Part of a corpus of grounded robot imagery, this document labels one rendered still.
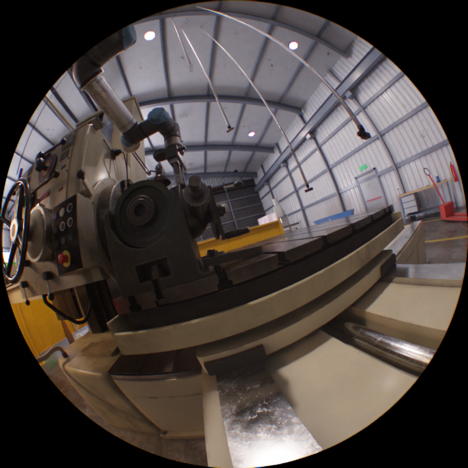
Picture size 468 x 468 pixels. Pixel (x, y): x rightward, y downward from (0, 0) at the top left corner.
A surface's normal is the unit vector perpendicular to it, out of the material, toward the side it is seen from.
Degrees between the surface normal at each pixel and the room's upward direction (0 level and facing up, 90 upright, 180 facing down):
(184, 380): 90
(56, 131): 169
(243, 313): 90
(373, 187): 90
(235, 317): 90
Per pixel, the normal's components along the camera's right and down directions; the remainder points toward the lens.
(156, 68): 0.10, 0.99
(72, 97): 0.46, 0.89
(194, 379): 0.18, -0.11
